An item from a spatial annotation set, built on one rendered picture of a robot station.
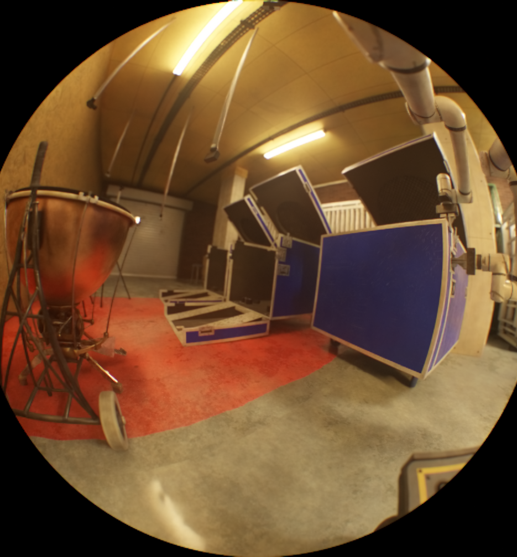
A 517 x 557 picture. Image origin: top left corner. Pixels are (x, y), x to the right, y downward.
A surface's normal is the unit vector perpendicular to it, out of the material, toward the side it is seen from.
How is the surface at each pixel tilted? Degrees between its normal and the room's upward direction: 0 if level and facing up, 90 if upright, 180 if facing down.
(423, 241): 90
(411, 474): 0
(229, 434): 0
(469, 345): 90
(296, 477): 0
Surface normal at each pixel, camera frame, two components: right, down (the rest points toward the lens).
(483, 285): -0.74, -0.05
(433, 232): -0.93, -0.08
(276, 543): 0.11, -0.99
